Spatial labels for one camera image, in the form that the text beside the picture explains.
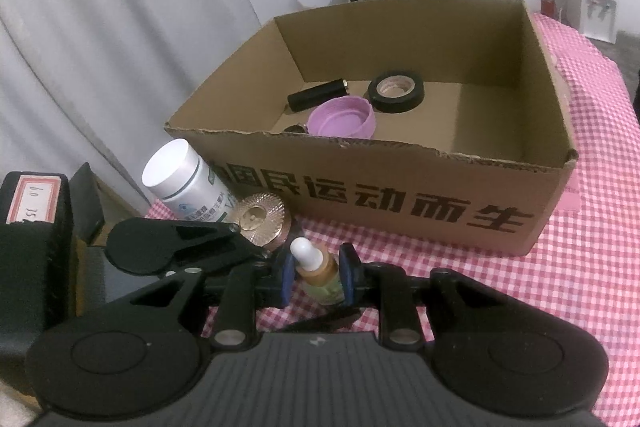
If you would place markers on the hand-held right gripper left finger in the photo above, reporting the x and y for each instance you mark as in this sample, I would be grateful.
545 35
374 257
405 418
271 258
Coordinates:
288 279

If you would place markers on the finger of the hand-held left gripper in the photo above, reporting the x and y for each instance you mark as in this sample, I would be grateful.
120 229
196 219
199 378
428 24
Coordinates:
145 247

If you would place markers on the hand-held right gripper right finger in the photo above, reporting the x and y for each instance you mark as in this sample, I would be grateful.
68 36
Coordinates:
348 277

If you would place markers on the dropper bottle with white bulb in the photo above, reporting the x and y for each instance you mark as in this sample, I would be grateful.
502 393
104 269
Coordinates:
317 278

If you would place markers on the white pill bottle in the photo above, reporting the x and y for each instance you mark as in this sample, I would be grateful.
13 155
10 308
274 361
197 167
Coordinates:
170 172

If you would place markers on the brown cardboard box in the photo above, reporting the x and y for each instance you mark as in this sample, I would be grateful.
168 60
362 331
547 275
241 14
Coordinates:
400 212

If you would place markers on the purple plastic lid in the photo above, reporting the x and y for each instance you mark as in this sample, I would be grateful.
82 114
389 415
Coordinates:
340 122

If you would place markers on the black tape roll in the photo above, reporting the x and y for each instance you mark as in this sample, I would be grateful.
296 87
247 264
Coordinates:
385 105

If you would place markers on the black cylinder tube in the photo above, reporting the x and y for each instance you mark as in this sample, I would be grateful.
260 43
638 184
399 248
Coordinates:
315 96

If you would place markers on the white curtain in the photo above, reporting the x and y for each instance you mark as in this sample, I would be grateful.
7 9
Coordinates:
125 32

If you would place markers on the pink checkered tablecloth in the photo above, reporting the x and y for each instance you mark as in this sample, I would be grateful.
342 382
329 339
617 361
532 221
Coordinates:
575 307

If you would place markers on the pink printed packet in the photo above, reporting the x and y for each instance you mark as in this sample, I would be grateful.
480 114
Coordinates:
573 192

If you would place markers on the white water dispenser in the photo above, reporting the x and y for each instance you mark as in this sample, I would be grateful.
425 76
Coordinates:
597 17

